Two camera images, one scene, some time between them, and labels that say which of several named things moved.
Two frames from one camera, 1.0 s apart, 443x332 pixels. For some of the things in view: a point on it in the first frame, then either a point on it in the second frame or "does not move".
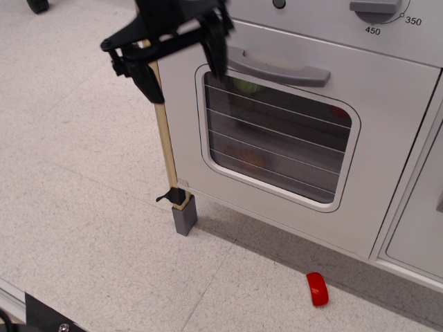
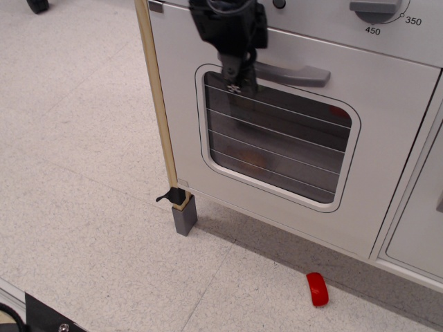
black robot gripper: [160, 19] -> [237, 28]
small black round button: [279, 4] does not move
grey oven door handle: [237, 61] does not move
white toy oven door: [305, 135] does not move
